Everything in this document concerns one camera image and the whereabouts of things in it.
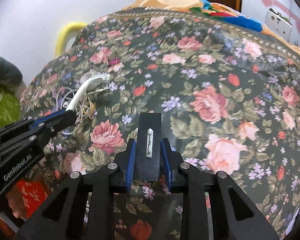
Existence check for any white earphone cable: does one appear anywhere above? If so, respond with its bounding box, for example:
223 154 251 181
55 86 111 136

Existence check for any green leaf-pattern bag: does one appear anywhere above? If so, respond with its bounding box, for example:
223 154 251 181
0 87 21 128

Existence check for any gold ring ornament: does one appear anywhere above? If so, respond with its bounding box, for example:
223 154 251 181
87 102 96 119

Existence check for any white disposable razor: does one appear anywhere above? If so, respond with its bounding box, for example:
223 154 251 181
66 74 110 111

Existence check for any yellow foam tube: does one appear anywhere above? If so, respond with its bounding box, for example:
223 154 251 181
55 21 88 57

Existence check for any dark floral bedspread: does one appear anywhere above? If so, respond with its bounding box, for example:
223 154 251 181
20 8 300 238

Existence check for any white appliance box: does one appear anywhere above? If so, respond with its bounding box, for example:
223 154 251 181
266 8 293 42

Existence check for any dark grey cushion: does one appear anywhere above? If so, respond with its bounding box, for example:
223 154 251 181
0 57 23 87

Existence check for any white tape roll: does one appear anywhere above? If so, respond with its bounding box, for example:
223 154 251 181
78 73 103 93

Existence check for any orange colourful blanket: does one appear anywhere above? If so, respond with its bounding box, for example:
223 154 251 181
123 0 300 55

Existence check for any black hair clip box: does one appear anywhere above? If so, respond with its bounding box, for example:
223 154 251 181
134 113 161 182

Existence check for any red floral box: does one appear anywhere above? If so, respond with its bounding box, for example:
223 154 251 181
6 179 51 219

